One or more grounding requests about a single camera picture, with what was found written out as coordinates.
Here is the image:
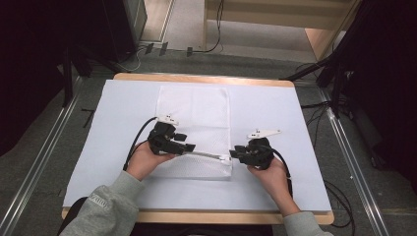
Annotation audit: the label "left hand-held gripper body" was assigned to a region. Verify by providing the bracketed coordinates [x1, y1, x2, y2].
[147, 114, 187, 156]

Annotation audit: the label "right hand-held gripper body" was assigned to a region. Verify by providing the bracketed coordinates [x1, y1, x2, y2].
[241, 128, 282, 171]

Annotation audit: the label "white mesh laundry bag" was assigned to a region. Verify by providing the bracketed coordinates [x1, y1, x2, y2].
[150, 85, 234, 181]

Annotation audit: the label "person's right hand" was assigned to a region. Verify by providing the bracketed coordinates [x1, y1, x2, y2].
[247, 156, 291, 199]

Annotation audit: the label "person's left hand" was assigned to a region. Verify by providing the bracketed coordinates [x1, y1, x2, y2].
[125, 141, 178, 182]

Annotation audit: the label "white table mat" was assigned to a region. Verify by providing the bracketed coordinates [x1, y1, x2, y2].
[62, 79, 332, 212]

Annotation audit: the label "wooden table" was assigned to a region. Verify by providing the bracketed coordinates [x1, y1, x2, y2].
[61, 72, 335, 226]

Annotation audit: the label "person's dark pants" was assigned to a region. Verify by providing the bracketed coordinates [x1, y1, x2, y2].
[58, 196, 273, 236]

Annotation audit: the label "black tripod stand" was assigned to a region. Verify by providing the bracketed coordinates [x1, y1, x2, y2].
[279, 0, 417, 119]

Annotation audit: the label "dark cabinet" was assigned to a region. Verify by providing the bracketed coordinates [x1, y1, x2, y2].
[97, 0, 149, 63]

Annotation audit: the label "left hand-held gripper black cable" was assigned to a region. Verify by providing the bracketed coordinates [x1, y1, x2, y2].
[122, 116, 159, 172]

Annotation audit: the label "hand-held gripper black cable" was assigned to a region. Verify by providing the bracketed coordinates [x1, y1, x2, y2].
[122, 116, 159, 172]
[268, 147, 294, 199]

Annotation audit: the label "right hand-held gripper black cable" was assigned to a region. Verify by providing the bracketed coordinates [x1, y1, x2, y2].
[268, 147, 294, 199]

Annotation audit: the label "black floor cables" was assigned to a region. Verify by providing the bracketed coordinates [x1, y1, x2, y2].
[296, 62, 332, 149]

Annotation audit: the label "white floor cable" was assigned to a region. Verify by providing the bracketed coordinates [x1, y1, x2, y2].
[118, 45, 147, 73]

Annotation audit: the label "metal floor rail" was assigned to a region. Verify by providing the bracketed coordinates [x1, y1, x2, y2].
[316, 88, 391, 236]
[0, 76, 84, 236]

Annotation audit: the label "black looped floor cable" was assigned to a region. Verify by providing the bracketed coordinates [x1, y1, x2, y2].
[324, 179, 357, 229]

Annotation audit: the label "black hanging cable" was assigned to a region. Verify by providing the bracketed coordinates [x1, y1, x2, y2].
[191, 0, 226, 55]

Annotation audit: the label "light wooden furniture frame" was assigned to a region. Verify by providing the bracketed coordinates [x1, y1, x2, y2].
[202, 0, 362, 62]

